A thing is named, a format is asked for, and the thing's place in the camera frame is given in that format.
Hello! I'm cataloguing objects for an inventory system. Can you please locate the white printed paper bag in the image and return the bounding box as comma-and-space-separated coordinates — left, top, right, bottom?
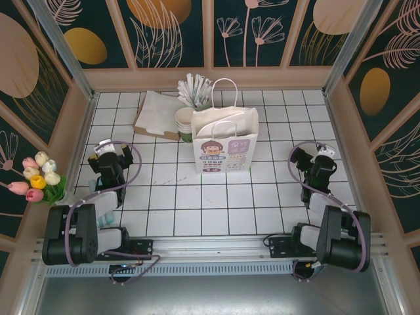
191, 77, 259, 177

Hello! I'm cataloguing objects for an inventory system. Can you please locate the light teal plastic object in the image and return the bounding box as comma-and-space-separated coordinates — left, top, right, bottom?
87, 177, 115, 228

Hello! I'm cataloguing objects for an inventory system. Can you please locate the white flower vase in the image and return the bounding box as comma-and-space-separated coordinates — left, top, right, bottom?
54, 192, 78, 207

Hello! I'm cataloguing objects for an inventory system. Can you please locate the tulip flower bouquet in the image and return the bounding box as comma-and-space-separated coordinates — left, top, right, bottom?
41, 175, 68, 206

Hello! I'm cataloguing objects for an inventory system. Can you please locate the cream artificial tulip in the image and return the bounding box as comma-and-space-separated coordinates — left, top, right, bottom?
22, 166, 41, 180

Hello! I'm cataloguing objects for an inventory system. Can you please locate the small black circuit board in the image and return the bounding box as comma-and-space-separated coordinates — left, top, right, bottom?
293, 259, 329, 282
109, 263, 137, 276

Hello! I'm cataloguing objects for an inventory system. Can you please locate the white paper-wrapped straw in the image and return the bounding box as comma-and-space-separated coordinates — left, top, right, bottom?
193, 73, 202, 106
177, 79, 192, 101
177, 91, 195, 108
185, 72, 196, 106
198, 75, 208, 106
201, 77, 214, 105

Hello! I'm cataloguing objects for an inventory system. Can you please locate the mint green straw holder cup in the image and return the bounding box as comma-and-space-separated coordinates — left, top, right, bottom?
182, 100, 213, 112

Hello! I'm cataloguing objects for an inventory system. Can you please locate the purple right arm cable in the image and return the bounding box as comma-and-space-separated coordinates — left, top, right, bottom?
287, 140, 371, 283

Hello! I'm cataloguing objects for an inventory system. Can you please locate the aluminium side rail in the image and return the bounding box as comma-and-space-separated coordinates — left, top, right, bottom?
67, 93, 99, 198
323, 87, 373, 232

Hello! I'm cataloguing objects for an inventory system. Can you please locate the aluminium frame post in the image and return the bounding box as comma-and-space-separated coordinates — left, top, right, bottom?
28, 0, 99, 99
322, 0, 385, 96

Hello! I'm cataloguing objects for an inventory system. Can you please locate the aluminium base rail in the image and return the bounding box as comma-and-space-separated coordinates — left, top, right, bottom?
31, 232, 391, 263

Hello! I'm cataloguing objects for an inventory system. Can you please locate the grey slotted cable duct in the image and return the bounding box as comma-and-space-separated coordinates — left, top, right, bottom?
44, 263, 295, 277

